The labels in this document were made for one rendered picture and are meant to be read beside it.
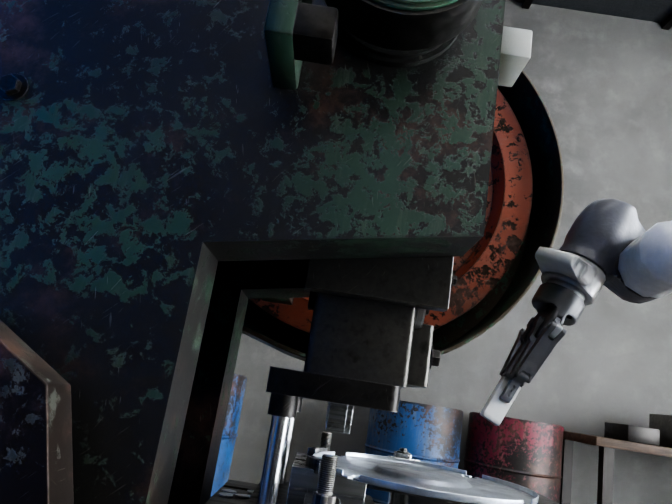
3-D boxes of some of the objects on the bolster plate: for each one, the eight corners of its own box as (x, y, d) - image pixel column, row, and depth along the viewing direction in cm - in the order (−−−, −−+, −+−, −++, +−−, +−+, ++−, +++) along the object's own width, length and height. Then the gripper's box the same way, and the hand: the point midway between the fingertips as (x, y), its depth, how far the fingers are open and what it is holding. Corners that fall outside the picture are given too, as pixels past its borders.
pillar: (276, 504, 65) (296, 383, 69) (274, 508, 63) (295, 383, 67) (257, 501, 65) (278, 380, 69) (255, 505, 63) (277, 380, 67)
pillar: (285, 482, 81) (301, 384, 85) (284, 484, 79) (300, 384, 83) (270, 479, 81) (286, 382, 85) (268, 482, 79) (285, 382, 83)
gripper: (604, 301, 84) (526, 438, 78) (564, 312, 97) (495, 431, 91) (562, 272, 84) (482, 407, 79) (527, 287, 97) (456, 404, 92)
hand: (500, 400), depth 86 cm, fingers closed
